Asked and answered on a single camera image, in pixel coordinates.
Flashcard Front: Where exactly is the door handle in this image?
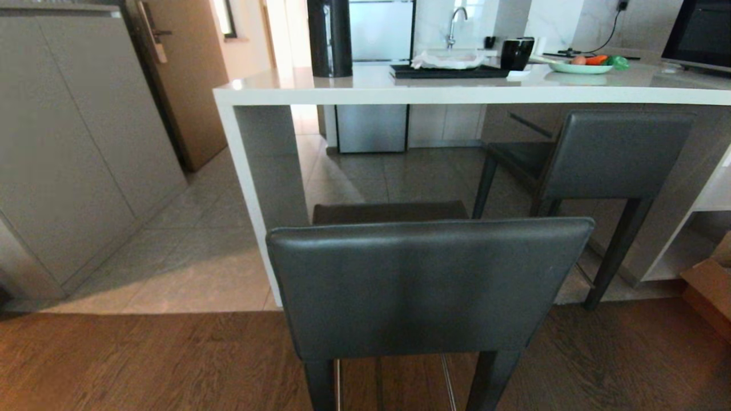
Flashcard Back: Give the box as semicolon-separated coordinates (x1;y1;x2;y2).
135;0;173;64

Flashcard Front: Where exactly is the chrome kitchen faucet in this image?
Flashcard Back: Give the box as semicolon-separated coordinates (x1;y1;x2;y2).
446;6;469;50

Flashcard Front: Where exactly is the stainless steel fridge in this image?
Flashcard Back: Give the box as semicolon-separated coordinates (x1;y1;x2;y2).
336;0;416;154

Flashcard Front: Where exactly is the black mug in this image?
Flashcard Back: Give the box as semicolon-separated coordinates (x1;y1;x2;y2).
500;37;536;71

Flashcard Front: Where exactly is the black cylindrical appliance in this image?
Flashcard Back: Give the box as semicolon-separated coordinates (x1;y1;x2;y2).
307;0;354;78

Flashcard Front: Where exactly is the black cable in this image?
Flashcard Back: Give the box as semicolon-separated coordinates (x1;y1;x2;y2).
543;0;641;60

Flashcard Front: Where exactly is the grey cabinet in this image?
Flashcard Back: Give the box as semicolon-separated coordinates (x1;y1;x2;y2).
0;5;189;306

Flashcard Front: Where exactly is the white open shelf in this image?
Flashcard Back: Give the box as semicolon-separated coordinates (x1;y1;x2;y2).
640;146;731;283

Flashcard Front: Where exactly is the black tray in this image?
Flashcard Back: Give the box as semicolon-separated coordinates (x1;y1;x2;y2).
389;63;510;79

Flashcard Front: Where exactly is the white kitchen counter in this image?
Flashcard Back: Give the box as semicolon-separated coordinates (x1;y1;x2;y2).
213;55;731;309

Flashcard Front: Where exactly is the grey leather bar stool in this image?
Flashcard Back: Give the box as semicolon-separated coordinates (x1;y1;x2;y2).
266;200;596;411
472;110;697;311

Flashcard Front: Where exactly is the white crumpled cloth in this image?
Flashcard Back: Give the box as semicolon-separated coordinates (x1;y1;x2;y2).
411;49;486;70

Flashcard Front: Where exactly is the brown wooden door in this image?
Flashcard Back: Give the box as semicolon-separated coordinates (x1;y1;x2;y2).
127;0;230;173

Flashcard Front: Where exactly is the pale green plate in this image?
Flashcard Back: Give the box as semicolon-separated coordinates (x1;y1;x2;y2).
548;60;614;75

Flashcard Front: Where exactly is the cardboard box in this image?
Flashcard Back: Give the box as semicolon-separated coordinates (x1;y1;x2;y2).
680;231;731;343

